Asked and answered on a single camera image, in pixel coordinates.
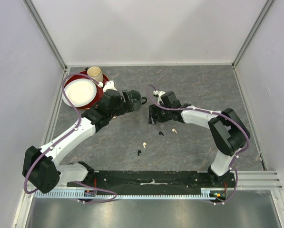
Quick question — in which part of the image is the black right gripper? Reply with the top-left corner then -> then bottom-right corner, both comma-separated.
148,103 -> 172,125

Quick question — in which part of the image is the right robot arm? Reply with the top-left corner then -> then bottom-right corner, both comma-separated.
148,89 -> 251,187

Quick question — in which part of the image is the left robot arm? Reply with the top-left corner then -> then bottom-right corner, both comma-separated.
22,89 -> 134,193

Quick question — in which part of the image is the dark green mug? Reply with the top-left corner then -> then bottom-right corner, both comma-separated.
128,90 -> 147,111

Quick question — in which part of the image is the red round tray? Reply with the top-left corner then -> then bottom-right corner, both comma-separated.
66,74 -> 103,110

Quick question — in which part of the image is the cream ceramic cup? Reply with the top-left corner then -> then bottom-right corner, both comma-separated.
86,66 -> 103,82

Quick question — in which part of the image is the white paper plate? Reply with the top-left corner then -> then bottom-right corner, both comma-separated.
64,78 -> 97,107

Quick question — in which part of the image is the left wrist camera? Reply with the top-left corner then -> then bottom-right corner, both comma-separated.
102,80 -> 117,92

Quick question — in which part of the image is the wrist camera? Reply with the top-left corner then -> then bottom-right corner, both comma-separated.
102,80 -> 117,92
153,90 -> 165,98

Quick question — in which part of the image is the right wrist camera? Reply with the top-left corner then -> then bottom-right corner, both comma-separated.
153,90 -> 165,98

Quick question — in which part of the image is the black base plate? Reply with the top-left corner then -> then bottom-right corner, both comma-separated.
82,171 -> 235,195

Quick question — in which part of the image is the grey slotted cable duct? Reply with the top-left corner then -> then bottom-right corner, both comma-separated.
34,189 -> 228,200

